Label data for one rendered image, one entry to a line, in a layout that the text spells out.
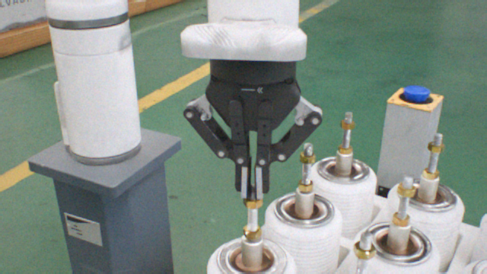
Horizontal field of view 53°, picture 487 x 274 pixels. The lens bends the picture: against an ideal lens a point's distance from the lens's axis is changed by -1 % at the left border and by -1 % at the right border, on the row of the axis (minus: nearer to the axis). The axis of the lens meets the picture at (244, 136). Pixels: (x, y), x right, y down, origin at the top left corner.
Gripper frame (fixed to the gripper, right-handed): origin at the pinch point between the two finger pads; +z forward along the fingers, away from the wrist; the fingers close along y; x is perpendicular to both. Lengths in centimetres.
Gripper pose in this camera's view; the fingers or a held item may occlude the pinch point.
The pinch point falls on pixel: (253, 177)
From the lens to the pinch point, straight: 47.7
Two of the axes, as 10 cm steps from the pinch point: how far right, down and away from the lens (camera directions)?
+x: -1.3, 4.5, -8.9
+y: -9.9, -0.5, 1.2
